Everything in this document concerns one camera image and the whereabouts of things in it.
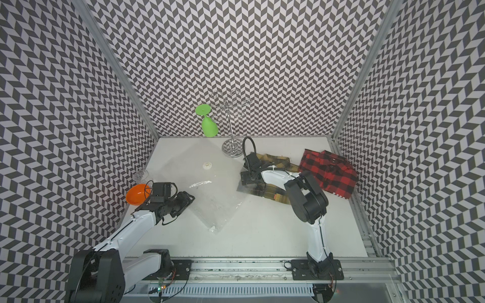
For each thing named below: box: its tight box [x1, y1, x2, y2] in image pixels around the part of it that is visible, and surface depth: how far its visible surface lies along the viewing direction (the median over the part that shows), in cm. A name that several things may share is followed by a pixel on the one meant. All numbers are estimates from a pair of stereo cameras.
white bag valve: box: [202, 161, 213, 170], surface depth 107 cm
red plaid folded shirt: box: [298, 148, 358, 199], surface depth 101 cm
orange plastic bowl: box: [125, 183, 151, 206], surface depth 91 cm
